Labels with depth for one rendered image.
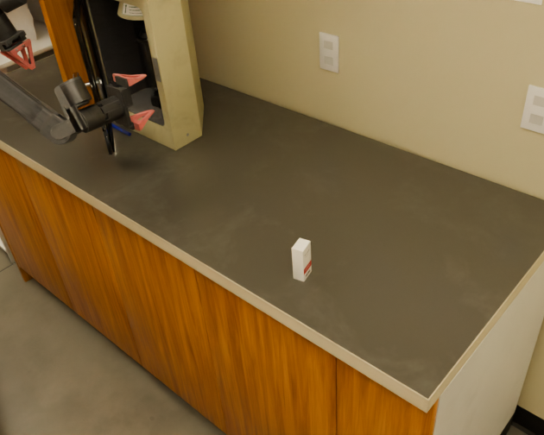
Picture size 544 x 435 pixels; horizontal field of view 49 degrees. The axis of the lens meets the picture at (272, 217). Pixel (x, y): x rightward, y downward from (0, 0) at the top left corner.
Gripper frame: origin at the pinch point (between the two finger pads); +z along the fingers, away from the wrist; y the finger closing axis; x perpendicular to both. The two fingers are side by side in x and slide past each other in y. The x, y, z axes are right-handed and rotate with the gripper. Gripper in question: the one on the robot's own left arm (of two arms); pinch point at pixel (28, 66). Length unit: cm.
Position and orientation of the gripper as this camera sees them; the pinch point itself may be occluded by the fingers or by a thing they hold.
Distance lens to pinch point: 186.7
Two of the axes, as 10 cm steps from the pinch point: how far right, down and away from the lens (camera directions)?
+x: -6.6, 6.4, -3.9
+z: 4.0, 7.4, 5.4
